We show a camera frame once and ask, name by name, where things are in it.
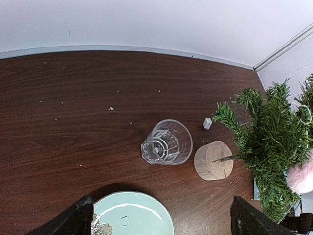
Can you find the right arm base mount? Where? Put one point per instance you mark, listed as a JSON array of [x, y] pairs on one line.
[[297, 221]]

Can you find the small green christmas tree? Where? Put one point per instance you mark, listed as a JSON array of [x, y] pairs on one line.
[[276, 138]]

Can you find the clear drinking glass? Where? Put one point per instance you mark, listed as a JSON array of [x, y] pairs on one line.
[[169, 143]]

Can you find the right aluminium frame post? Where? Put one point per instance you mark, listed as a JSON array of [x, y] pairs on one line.
[[293, 42]]

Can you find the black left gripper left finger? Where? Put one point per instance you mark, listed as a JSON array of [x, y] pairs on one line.
[[75, 220]]

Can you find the light green floral plate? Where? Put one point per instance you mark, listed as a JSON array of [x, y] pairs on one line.
[[130, 213]]

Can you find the blue plastic basket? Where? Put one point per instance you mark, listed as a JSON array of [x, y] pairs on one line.
[[271, 186]]

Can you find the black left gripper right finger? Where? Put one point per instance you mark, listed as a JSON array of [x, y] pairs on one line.
[[247, 220]]

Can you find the pink pompom ornament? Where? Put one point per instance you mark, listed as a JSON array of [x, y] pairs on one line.
[[300, 178]]

